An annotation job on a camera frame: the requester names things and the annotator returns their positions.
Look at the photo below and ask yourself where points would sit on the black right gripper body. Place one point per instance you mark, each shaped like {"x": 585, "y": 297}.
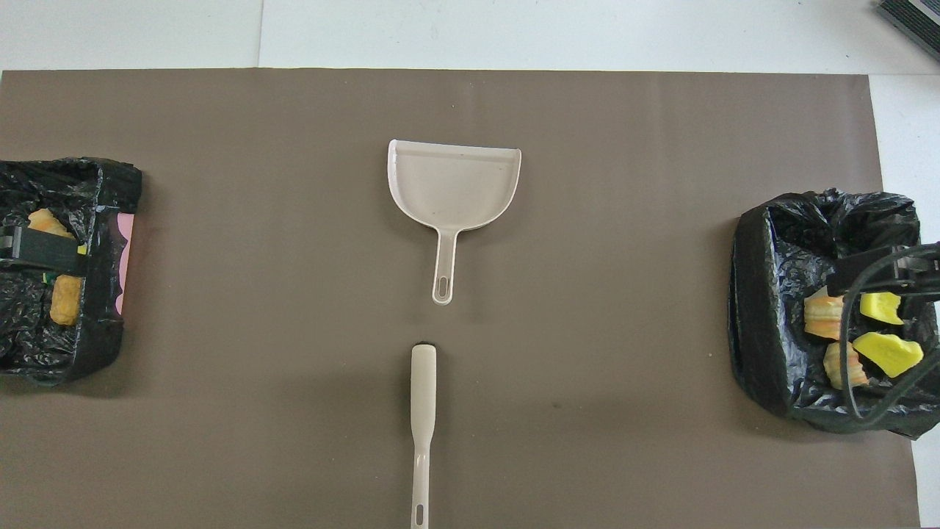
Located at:
{"x": 922, "y": 268}

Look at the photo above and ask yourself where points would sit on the brown paper mat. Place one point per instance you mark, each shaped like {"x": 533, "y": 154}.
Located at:
{"x": 587, "y": 147}

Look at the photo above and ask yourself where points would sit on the dark ribbed object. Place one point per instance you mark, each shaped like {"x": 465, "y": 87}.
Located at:
{"x": 918, "y": 15}

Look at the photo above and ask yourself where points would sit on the orange striped croissant piece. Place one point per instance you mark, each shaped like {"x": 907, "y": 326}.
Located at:
{"x": 822, "y": 316}

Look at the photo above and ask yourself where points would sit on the beige brush black bristles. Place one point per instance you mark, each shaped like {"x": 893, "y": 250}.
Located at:
{"x": 423, "y": 397}

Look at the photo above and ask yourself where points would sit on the pink bin with black bag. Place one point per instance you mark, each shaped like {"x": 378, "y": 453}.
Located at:
{"x": 95, "y": 345}

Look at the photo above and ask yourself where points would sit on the pale yellow food piece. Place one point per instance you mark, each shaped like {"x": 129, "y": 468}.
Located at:
{"x": 48, "y": 222}

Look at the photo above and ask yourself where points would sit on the beige plastic dustpan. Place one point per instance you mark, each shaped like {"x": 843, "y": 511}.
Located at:
{"x": 452, "y": 184}

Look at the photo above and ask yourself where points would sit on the brown bread nugget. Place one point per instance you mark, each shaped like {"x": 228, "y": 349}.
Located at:
{"x": 64, "y": 300}

